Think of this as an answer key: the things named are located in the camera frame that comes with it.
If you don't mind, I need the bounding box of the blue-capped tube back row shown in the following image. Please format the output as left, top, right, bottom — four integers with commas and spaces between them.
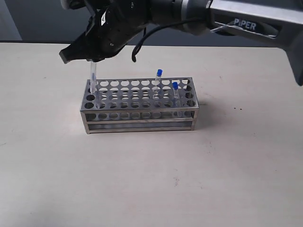
152, 69, 163, 99

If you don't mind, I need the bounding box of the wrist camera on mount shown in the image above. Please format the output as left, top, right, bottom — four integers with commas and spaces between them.
60, 0, 89, 10

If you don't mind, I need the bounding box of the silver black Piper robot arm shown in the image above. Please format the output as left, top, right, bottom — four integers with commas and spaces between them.
59, 0, 303, 86

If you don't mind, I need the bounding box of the stainless steel test tube rack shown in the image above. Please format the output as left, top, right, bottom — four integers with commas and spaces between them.
80, 77, 199, 134

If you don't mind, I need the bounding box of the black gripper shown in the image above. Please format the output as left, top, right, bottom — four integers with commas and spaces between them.
59, 0, 154, 64

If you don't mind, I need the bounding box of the black cable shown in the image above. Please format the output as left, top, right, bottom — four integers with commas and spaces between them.
131, 17, 211, 63

